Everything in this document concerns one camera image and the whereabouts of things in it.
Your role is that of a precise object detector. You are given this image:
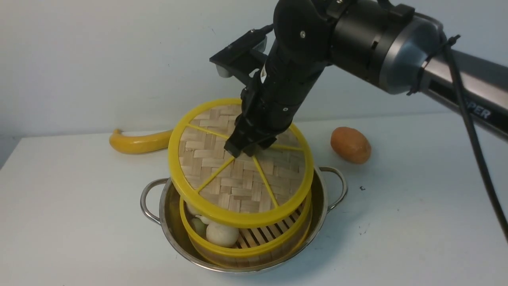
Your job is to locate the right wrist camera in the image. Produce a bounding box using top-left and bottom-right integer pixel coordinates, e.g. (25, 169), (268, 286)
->
(209, 24), (273, 86)

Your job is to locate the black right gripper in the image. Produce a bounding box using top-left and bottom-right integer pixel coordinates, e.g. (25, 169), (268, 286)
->
(224, 41), (327, 158)

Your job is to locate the brown potato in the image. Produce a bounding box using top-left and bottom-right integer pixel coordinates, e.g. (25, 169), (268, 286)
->
(330, 127), (371, 164)

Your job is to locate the yellow banana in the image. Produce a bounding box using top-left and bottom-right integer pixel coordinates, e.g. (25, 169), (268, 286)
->
(109, 129), (173, 155)

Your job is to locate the yellow woven bamboo steamer lid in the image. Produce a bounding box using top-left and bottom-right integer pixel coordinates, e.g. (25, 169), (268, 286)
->
(168, 98), (314, 228)

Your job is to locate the white round bun front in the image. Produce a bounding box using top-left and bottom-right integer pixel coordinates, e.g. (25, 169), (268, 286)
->
(206, 222), (239, 248)

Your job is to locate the small green dumpling at rim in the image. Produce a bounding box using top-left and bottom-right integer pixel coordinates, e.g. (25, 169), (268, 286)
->
(190, 217), (208, 239)

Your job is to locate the yellow-rimmed bamboo steamer basket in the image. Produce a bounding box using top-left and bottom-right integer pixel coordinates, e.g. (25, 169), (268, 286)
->
(179, 194), (312, 268)

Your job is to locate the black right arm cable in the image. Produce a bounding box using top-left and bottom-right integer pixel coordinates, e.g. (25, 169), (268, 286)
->
(407, 34), (508, 243)

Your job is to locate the white dumpling near buns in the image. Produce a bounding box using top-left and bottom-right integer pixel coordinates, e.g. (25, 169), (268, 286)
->
(195, 215), (214, 226)

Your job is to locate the white round bun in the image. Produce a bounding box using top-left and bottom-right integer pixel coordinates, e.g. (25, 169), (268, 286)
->
(206, 222), (239, 248)
(185, 202), (201, 217)

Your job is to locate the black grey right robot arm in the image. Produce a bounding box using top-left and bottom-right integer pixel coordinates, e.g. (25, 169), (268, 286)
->
(224, 0), (507, 157)

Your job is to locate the stainless steel pot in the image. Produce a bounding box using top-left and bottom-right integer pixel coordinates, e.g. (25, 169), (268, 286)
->
(140, 166), (348, 276)

